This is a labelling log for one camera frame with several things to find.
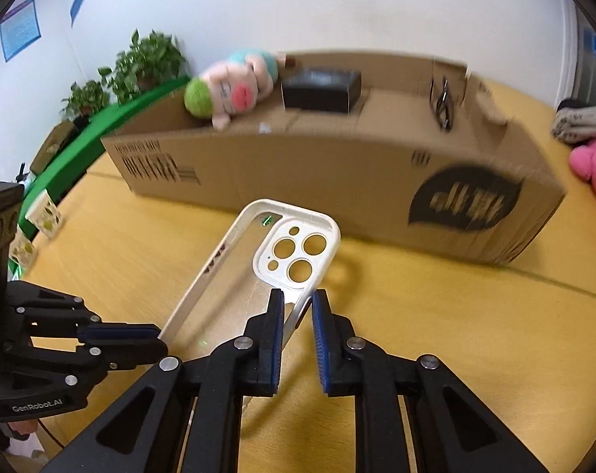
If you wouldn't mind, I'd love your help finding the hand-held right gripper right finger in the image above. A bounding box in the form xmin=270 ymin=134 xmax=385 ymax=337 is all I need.
xmin=312 ymin=288 xmax=550 ymax=473

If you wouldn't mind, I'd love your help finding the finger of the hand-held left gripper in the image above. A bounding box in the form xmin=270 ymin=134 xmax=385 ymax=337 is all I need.
xmin=87 ymin=339 xmax=169 ymax=371
xmin=78 ymin=322 xmax=161 ymax=343

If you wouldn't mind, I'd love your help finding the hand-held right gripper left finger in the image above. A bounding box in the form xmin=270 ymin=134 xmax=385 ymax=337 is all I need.
xmin=41 ymin=287 xmax=285 ymax=473

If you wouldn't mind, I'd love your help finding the white clear phone case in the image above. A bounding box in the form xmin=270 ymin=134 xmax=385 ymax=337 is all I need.
xmin=157 ymin=198 xmax=341 ymax=361

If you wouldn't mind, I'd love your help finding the brown cardboard box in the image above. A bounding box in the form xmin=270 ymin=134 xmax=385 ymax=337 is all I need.
xmin=101 ymin=49 xmax=567 ymax=266

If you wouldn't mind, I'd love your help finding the black box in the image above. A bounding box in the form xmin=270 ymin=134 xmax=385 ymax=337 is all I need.
xmin=280 ymin=68 xmax=362 ymax=115

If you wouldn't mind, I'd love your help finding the small black gadget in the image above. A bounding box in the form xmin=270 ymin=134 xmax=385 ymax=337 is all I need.
xmin=428 ymin=75 xmax=457 ymax=133

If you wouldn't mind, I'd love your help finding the printed paper cup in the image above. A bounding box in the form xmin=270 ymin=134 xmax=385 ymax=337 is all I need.
xmin=9 ymin=234 xmax=38 ymax=267
xmin=26 ymin=191 xmax=62 ymax=237

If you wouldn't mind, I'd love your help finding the small brown carton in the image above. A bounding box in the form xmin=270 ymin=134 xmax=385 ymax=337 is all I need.
xmin=29 ymin=121 xmax=82 ymax=175

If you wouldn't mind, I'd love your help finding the small green potted plant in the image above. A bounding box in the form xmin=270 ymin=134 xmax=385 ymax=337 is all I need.
xmin=61 ymin=80 xmax=112 ymax=120

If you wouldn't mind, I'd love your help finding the pig plush toy green hair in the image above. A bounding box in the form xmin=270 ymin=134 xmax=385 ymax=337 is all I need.
xmin=183 ymin=49 xmax=286 ymax=131

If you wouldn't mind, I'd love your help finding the large green potted plant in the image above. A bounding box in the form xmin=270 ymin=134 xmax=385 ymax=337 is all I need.
xmin=98 ymin=30 xmax=187 ymax=104

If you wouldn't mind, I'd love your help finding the grey printed cloth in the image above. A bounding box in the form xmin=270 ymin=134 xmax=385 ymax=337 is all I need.
xmin=551 ymin=100 xmax=596 ymax=146

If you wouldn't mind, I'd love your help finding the blue framed wall poster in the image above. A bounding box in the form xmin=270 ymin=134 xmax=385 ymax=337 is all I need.
xmin=0 ymin=0 xmax=42 ymax=63

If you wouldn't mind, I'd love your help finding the grey door frame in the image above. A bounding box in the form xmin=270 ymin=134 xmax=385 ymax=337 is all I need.
xmin=557 ymin=0 xmax=582 ymax=109

